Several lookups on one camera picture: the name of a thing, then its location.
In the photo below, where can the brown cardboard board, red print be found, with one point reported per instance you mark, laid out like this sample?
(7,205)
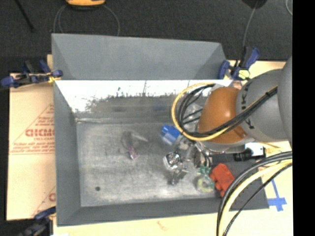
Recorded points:
(29,161)

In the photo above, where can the grey metal bin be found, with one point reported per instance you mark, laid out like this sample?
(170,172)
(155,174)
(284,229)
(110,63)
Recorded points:
(137,63)

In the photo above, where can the blue and white toy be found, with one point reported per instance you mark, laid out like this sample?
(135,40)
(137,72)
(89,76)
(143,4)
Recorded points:
(170,133)

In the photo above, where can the black cylinder on white bracket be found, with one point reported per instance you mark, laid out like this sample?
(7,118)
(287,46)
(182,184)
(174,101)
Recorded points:
(248,154)

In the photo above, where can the clear purple plastic piece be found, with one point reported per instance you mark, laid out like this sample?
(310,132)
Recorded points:
(132,144)

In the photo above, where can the red-orange plastic toy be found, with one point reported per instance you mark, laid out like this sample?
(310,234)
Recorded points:
(222,177)

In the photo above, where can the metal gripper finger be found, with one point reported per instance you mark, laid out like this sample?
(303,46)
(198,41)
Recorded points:
(177,175)
(172,159)

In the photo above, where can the clear plastic bottle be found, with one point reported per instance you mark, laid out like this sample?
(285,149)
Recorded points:
(195,110)

